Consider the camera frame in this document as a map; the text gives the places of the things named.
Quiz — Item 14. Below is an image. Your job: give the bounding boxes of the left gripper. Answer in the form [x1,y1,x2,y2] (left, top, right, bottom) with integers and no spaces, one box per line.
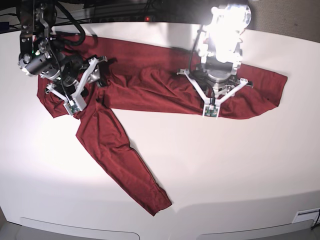
[203,69,238,95]

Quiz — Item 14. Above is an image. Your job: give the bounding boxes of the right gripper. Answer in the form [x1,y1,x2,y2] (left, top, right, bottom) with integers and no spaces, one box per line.
[49,57,111,93]

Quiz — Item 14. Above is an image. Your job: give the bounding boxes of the red long-sleeve T-shirt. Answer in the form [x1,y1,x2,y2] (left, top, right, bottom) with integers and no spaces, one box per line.
[37,36,288,216]

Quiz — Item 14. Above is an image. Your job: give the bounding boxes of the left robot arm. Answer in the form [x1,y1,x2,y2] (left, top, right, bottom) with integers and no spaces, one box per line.
[188,0,252,98]

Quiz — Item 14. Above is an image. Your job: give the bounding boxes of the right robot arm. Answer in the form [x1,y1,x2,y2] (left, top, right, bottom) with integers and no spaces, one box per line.
[16,0,90,98]

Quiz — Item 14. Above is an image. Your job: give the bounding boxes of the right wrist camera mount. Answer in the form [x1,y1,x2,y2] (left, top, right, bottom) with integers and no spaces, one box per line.
[45,55,108,116]

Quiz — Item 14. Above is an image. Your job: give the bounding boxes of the white label box with cable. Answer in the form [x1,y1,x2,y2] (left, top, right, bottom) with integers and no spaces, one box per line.
[292,207,320,227]

